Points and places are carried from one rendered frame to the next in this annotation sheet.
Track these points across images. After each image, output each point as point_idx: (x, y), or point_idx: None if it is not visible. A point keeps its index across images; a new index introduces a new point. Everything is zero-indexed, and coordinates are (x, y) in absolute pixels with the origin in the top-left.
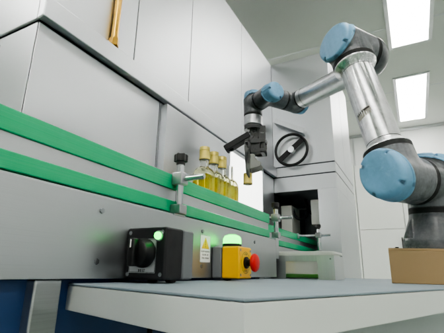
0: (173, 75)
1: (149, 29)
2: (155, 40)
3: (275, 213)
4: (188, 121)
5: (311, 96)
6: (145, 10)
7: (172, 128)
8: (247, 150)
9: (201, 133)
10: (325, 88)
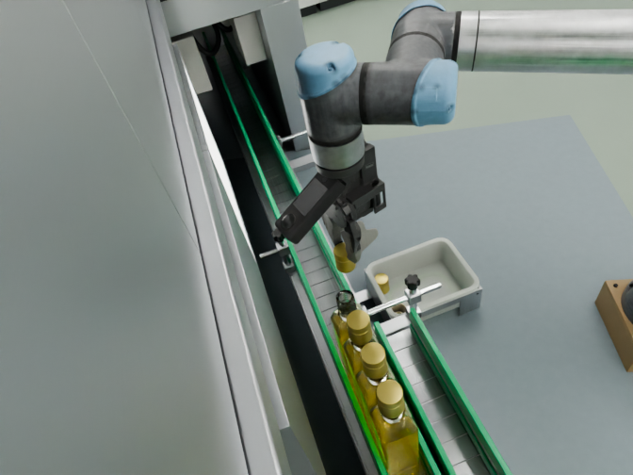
0: (190, 292)
1: (152, 430)
2: (165, 378)
3: (414, 294)
4: (259, 319)
5: (515, 72)
6: (70, 450)
7: (296, 423)
8: (359, 234)
9: (244, 265)
10: (576, 72)
